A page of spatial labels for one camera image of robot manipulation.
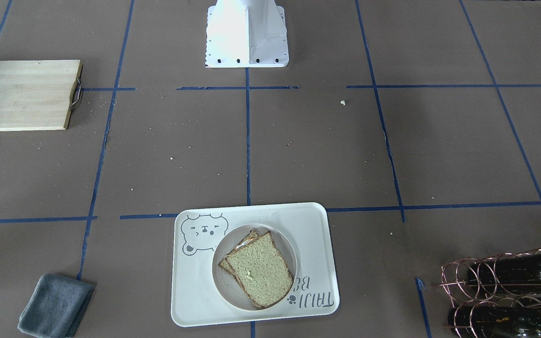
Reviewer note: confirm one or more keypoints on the copper wire bottle rack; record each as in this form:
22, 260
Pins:
454, 280

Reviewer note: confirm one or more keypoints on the white round plate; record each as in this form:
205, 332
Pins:
225, 284

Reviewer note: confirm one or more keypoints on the dark green wine bottle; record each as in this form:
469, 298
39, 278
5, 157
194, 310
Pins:
515, 274

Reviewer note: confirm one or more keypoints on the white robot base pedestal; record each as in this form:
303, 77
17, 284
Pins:
246, 33

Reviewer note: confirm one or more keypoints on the cream bear serving tray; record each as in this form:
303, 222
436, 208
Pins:
195, 300

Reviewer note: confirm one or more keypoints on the wooden cutting board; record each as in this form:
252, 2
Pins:
37, 95

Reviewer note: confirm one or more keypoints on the grey folded cloth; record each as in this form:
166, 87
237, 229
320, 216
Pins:
56, 307

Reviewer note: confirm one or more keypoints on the bread slice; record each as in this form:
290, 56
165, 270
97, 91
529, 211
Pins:
261, 271
252, 235

